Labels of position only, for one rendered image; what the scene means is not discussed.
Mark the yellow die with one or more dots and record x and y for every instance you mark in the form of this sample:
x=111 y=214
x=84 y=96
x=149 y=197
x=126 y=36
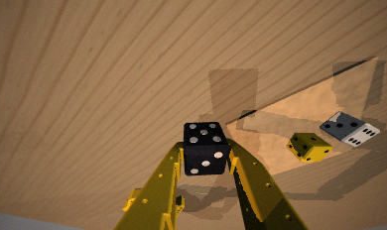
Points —
x=309 y=147

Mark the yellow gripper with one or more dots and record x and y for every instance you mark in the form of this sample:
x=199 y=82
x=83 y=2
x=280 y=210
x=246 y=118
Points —
x=263 y=204

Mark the black die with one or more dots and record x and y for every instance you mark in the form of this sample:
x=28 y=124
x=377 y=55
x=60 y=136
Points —
x=205 y=148

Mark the tan mat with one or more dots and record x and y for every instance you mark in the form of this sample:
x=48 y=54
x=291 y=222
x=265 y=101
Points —
x=266 y=131

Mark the white die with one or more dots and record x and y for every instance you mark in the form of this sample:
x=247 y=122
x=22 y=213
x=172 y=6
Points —
x=349 y=130

